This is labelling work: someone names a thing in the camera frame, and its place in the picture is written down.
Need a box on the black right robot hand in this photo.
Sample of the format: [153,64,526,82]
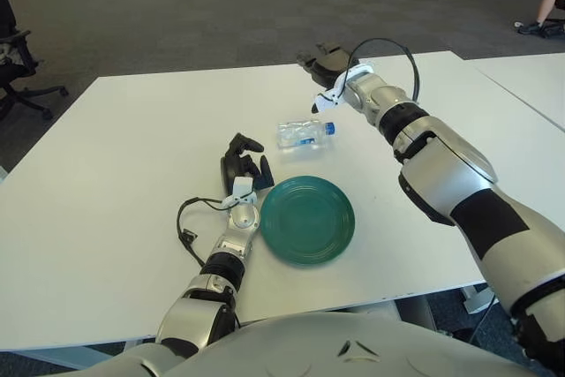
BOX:
[296,41,361,91]

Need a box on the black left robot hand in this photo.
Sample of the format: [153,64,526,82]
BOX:
[219,132,275,192]

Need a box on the clear plastic bottle blue cap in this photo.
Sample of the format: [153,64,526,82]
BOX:
[276,118,337,152]

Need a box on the green round plate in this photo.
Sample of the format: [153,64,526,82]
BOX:
[260,175,357,268]

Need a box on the grey robot torso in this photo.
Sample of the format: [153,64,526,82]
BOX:
[86,311,548,377]

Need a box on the seated person in shorts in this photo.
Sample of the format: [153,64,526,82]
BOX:
[516,0,565,37]

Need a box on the black office chair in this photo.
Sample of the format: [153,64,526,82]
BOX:
[0,0,70,124]

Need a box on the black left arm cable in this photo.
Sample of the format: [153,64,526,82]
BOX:
[176,195,230,266]

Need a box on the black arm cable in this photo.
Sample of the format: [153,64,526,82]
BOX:
[348,37,420,102]
[176,195,230,266]

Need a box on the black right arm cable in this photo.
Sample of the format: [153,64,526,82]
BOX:
[348,37,420,102]

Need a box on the white table frame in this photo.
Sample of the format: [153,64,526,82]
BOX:
[461,282,500,315]

